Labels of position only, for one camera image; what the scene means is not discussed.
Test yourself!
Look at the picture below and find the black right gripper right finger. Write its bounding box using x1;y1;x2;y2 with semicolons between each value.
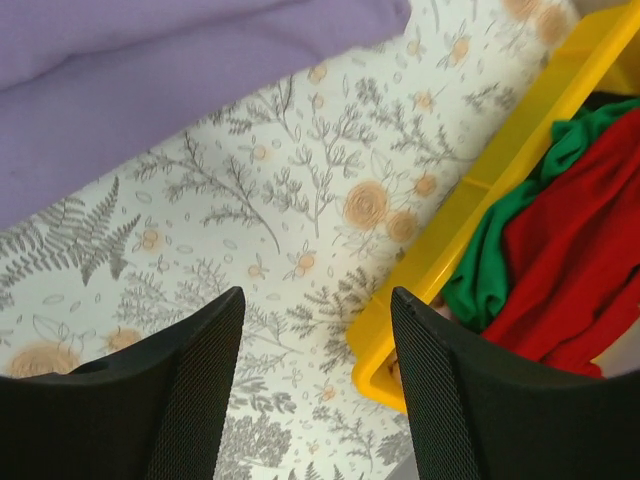
391;287;639;479

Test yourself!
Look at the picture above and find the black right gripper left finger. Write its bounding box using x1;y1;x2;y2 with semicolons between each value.
1;287;245;479

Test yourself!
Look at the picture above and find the floral patterned table mat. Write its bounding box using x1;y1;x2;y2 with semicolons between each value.
1;1;579;479

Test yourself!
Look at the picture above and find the green t shirt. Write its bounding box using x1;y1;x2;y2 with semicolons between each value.
441;92;639;333

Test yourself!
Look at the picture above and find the yellow plastic bin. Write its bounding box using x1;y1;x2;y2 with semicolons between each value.
346;1;639;413

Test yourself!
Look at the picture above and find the purple t shirt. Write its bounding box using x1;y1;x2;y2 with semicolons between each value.
1;1;411;227

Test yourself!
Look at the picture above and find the red t shirt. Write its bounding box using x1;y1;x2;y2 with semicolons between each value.
483;108;639;378

